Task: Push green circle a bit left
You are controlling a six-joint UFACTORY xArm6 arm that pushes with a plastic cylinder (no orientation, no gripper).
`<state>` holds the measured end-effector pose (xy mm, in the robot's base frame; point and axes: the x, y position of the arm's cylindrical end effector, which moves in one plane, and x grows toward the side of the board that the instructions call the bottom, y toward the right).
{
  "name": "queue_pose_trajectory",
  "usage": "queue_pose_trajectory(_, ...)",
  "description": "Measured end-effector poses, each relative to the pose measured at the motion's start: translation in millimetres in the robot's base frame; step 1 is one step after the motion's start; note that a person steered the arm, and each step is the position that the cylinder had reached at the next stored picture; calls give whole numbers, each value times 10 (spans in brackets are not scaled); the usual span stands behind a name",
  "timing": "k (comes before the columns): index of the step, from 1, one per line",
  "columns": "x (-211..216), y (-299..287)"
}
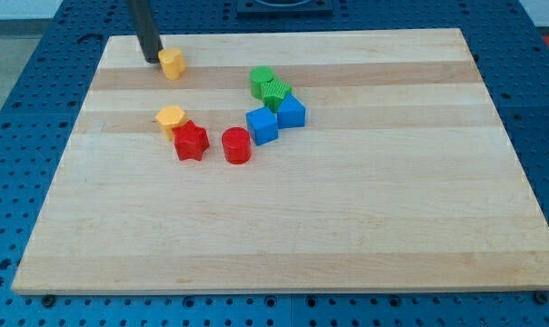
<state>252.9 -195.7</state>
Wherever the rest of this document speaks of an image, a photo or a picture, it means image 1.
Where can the yellow hexagon block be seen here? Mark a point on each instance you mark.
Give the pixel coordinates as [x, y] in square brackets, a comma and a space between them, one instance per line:
[169, 118]

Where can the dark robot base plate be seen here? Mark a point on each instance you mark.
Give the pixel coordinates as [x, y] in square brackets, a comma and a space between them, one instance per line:
[283, 7]

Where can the blue triangle block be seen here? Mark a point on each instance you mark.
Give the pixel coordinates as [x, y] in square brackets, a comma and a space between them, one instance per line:
[291, 113]

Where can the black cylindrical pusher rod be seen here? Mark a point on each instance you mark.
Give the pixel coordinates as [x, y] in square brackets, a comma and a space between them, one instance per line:
[146, 30]

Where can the red cylinder block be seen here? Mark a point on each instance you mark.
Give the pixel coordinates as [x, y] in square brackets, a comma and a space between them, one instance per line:
[236, 145]

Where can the wooden board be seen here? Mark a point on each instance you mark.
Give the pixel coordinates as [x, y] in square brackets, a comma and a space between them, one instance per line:
[403, 178]

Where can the blue cube block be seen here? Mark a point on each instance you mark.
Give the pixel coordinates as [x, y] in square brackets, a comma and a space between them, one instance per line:
[262, 125]

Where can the red star block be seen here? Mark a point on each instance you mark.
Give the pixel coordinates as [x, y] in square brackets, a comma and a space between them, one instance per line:
[191, 141]

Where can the yellow heart block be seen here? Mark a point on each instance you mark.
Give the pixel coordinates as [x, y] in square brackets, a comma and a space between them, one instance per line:
[173, 62]

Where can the green cylinder block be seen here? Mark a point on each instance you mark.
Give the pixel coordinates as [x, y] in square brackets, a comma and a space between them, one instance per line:
[260, 75]

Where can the green star block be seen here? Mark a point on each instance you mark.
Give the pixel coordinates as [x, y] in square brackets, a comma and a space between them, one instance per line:
[274, 92]

